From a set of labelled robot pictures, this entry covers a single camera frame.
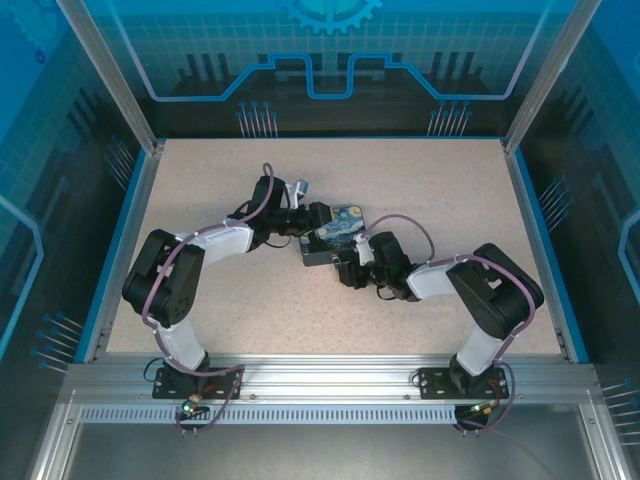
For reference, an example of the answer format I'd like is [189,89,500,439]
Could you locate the aluminium side rail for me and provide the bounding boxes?
[82,141,164,364]
[501,139,574,362]

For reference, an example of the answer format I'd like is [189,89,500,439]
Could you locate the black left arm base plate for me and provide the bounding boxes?
[151,365,247,401]

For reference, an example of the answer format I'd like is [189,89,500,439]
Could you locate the aluminium frame post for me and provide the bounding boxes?
[501,0,601,154]
[53,0,162,154]

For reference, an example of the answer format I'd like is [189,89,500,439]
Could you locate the blue painted tin box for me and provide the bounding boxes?
[298,202,371,269]

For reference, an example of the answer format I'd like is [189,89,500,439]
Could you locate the slotted aluminium cable duct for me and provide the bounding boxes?
[78,404,462,424]

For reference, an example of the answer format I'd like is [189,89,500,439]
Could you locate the aluminium front rail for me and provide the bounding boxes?
[63,351,604,402]

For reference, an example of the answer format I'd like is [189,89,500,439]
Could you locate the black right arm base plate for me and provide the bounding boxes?
[416,366,507,401]

